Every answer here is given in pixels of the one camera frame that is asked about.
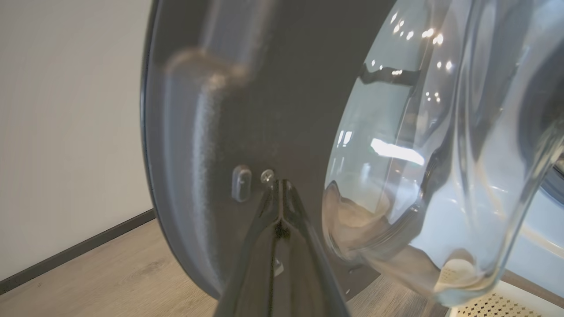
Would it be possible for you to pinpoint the white perforated basket brown rim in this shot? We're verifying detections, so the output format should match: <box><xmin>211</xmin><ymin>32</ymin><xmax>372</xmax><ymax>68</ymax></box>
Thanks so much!
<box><xmin>447</xmin><ymin>281</ymin><xmax>564</xmax><ymax>317</ymax></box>

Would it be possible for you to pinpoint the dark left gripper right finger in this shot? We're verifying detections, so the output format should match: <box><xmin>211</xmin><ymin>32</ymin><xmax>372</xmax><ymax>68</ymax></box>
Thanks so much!
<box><xmin>274</xmin><ymin>179</ymin><xmax>351</xmax><ymax>317</ymax></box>

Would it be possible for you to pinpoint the grey washing machine door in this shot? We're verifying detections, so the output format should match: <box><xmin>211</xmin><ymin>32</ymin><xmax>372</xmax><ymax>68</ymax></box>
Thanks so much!
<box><xmin>140</xmin><ymin>0</ymin><xmax>564</xmax><ymax>309</ymax></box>

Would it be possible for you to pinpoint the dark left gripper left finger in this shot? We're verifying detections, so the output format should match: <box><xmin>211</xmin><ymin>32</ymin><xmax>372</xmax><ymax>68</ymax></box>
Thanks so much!
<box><xmin>214</xmin><ymin>179</ymin><xmax>282</xmax><ymax>317</ymax></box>

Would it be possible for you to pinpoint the white front-load washing machine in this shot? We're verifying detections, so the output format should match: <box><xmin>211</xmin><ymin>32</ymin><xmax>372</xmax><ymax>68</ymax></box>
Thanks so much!
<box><xmin>502</xmin><ymin>152</ymin><xmax>564</xmax><ymax>300</ymax></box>

